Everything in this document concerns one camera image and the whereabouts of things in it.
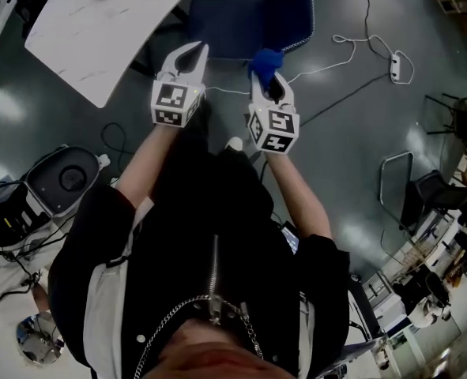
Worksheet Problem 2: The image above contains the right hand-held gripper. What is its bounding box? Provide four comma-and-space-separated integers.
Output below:
247, 72, 301, 156

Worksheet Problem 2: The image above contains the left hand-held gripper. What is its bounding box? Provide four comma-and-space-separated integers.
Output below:
150, 40, 209, 129

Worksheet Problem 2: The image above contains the blue wiping cloth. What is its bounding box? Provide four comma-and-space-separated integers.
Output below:
247, 47, 286, 91

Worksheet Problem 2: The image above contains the dark blue chair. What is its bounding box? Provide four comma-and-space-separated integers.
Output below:
186, 0, 315, 61

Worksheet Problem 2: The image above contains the person's right forearm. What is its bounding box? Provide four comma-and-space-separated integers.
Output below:
264, 149, 333, 241

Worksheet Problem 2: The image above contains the person's left forearm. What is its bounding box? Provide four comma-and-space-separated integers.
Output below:
114, 123, 179, 209

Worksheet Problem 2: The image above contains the white power strip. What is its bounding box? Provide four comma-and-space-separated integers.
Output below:
389, 53, 406, 84

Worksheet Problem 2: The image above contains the black smartphone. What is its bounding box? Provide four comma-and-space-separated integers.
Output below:
280, 220, 301, 256

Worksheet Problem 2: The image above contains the white open equipment case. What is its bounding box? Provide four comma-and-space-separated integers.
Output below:
21, 144, 112, 219

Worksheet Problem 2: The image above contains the person's black clothing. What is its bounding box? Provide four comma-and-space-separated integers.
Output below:
47, 96, 352, 379

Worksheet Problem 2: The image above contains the black metal stand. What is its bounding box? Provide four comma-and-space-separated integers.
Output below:
424, 92, 467, 142

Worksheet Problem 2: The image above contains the white equipment workbench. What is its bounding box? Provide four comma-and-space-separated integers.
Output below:
365, 195, 467, 333

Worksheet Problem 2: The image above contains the black electronic device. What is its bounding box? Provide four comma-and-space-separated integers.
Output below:
0, 179, 53, 249

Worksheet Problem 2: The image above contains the round mirror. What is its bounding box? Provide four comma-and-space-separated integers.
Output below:
15, 311, 66, 365

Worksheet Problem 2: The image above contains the white power cable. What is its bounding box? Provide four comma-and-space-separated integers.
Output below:
205, 33, 416, 95

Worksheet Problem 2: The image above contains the black floor cable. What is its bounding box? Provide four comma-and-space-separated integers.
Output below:
299, 72, 392, 128

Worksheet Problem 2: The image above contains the silver chain necklace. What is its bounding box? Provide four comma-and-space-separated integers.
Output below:
132, 294, 266, 379

